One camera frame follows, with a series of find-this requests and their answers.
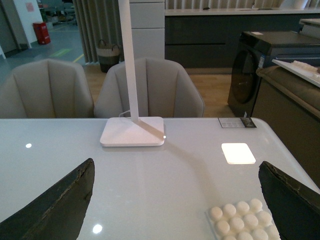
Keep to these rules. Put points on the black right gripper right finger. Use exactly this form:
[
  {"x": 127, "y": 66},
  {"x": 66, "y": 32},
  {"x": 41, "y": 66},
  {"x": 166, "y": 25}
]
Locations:
[{"x": 295, "y": 208}]

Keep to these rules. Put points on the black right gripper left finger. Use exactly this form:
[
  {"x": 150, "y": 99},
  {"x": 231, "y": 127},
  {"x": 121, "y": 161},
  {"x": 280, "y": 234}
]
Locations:
[{"x": 58, "y": 213}]

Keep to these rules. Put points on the brown covered side table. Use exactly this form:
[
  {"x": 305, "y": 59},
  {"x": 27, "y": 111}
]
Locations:
[{"x": 291, "y": 107}]

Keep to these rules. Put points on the label sticker on table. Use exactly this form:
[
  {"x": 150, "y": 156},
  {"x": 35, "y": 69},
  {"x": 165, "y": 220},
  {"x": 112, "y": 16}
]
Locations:
[{"x": 236, "y": 122}]

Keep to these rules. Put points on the white desk lamp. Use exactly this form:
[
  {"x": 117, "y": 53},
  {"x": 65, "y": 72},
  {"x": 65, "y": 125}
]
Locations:
[{"x": 134, "y": 131}]

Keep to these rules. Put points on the beige left chair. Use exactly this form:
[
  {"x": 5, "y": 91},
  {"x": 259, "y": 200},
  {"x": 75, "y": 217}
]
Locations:
[{"x": 44, "y": 89}]

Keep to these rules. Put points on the beige chair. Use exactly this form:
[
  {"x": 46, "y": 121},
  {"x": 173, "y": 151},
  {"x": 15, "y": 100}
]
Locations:
[
  {"x": 164, "y": 89},
  {"x": 44, "y": 89}
]

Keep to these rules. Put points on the white tray on side table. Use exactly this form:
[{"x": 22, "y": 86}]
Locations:
[{"x": 304, "y": 70}]

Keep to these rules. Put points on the black washing machine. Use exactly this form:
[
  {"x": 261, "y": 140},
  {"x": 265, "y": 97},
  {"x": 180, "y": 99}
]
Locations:
[{"x": 257, "y": 50}]

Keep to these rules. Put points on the beige right chair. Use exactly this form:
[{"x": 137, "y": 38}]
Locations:
[{"x": 164, "y": 89}]

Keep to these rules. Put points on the red fire extinguisher box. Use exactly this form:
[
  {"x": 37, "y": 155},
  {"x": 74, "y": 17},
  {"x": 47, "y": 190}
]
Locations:
[{"x": 41, "y": 32}]

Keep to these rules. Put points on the dark grey kitchen counter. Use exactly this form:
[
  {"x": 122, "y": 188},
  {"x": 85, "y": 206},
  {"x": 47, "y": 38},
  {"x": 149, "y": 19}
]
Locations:
[{"x": 209, "y": 38}]

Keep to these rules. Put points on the white tall cabinet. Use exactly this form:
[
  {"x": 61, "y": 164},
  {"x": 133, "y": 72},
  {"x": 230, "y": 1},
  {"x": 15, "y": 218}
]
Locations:
[{"x": 148, "y": 28}]

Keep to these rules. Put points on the woven basket with handles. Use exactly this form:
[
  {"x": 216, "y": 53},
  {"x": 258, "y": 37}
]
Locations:
[{"x": 108, "y": 55}]

